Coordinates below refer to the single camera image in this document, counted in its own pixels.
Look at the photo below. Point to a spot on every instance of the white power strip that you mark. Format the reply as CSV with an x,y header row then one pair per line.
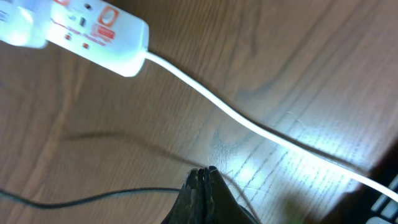
x,y
93,29

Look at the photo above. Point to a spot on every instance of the white keyboard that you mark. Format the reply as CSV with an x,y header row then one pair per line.
x,y
383,211

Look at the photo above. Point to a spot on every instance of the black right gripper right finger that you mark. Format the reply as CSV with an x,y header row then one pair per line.
x,y
221,206

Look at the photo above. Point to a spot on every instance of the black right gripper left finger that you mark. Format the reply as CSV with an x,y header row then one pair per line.
x,y
189,207

